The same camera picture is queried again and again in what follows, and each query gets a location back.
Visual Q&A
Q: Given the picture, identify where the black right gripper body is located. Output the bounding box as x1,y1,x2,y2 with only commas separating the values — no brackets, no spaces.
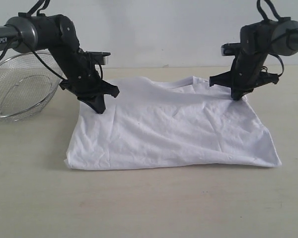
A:
231,53,280,92

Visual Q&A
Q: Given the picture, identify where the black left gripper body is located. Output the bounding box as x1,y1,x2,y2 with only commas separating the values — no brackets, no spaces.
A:
59,52,102,97

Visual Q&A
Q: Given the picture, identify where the white t-shirt red logo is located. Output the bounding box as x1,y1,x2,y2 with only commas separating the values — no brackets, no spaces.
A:
65,76,282,171

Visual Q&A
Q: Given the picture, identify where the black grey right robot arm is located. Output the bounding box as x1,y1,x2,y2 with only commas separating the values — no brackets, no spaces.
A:
209,18,298,101

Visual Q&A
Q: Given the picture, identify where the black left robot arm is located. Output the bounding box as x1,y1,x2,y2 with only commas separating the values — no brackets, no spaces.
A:
0,13,120,114

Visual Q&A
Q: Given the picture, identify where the metal mesh strainer bowl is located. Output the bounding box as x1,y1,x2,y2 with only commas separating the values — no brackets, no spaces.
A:
0,52,63,121

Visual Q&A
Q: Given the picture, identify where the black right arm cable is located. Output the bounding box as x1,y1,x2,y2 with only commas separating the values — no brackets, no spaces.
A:
255,0,293,80

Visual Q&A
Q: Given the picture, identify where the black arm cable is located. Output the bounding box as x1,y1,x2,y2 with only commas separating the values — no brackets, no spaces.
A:
0,0,105,82
255,0,293,80

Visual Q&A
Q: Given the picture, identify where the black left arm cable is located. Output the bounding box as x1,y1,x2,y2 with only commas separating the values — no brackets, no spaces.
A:
0,0,105,82

